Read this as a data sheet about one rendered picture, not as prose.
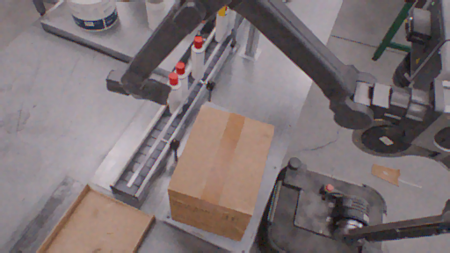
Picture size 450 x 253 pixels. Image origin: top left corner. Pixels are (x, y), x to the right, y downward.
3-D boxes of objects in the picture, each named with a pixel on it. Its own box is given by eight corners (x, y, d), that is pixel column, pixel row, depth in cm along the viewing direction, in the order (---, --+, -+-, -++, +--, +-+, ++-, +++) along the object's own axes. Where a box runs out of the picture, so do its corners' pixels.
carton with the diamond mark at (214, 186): (200, 146, 129) (202, 104, 106) (260, 163, 127) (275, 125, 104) (171, 220, 112) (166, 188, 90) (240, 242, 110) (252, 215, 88)
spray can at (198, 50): (194, 69, 146) (195, 32, 129) (206, 73, 145) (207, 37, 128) (189, 77, 143) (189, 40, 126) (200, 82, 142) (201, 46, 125)
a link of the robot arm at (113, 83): (132, 85, 87) (146, 60, 91) (92, 75, 89) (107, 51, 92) (143, 109, 97) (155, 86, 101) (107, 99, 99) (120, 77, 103)
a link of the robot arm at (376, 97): (396, 110, 65) (398, 88, 68) (344, 96, 66) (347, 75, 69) (374, 131, 74) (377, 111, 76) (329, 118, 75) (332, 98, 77)
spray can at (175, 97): (173, 103, 135) (170, 68, 118) (185, 107, 134) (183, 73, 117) (167, 112, 132) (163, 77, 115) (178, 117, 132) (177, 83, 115)
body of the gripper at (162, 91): (144, 75, 107) (134, 74, 100) (173, 87, 106) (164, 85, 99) (138, 95, 108) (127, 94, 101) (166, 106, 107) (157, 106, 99)
